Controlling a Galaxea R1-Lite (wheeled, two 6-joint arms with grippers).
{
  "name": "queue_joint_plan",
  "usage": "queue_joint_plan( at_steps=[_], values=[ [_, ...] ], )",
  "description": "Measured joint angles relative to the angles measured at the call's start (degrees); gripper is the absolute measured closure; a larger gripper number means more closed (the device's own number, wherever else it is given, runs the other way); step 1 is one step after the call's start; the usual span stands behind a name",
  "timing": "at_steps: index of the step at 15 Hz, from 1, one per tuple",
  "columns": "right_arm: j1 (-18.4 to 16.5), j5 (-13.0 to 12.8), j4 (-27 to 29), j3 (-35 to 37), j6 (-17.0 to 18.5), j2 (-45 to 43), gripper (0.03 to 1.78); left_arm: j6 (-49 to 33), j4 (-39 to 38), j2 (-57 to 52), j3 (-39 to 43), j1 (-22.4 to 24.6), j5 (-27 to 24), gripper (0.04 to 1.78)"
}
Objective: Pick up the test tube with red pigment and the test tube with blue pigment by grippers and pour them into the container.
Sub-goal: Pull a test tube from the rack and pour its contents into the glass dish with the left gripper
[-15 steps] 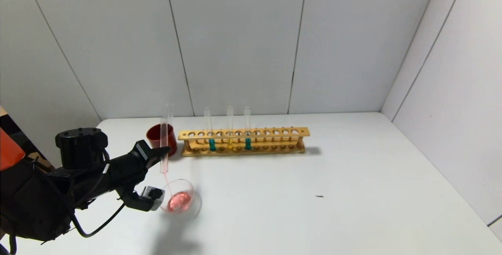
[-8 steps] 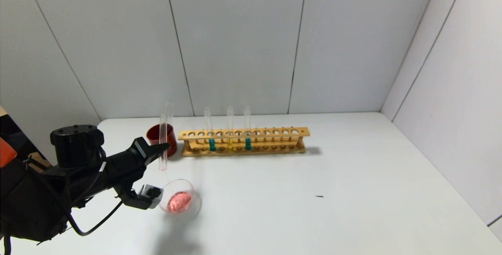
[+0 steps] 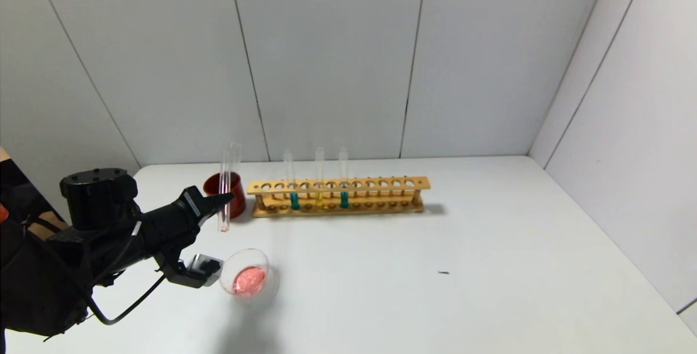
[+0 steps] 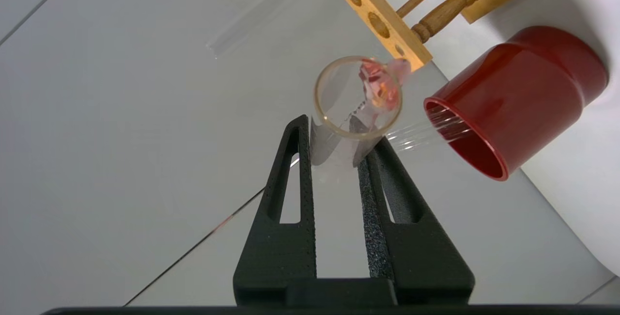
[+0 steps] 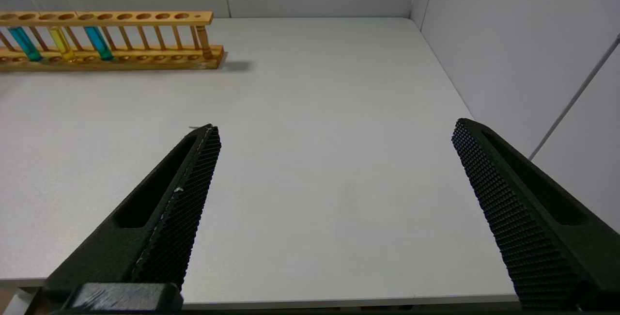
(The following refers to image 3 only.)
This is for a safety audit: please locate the clear glass beaker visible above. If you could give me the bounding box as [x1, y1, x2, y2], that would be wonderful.
[218, 248, 280, 308]

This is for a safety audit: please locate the dark red cup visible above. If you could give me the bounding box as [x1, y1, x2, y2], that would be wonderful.
[204, 172, 247, 219]

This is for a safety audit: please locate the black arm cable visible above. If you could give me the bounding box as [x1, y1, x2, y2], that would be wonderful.
[87, 272, 167, 326]

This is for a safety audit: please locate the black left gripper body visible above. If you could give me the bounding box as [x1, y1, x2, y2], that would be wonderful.
[139, 185, 216, 257]

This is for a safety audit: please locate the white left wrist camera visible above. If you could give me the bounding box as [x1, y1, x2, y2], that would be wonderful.
[184, 254, 224, 289]

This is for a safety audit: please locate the test tube with teal pigment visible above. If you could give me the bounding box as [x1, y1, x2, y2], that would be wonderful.
[339, 148, 350, 209]

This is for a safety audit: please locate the test tube with blue pigment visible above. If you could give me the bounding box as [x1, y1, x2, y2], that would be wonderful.
[283, 149, 300, 211]

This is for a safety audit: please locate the test tube with red pigment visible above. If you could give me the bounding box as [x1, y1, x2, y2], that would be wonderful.
[218, 143, 234, 233]

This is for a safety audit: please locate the test tube with yellow pigment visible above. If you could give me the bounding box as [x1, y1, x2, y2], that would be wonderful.
[315, 147, 325, 209]

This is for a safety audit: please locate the wooden test tube rack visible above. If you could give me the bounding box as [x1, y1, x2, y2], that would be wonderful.
[247, 176, 431, 218]

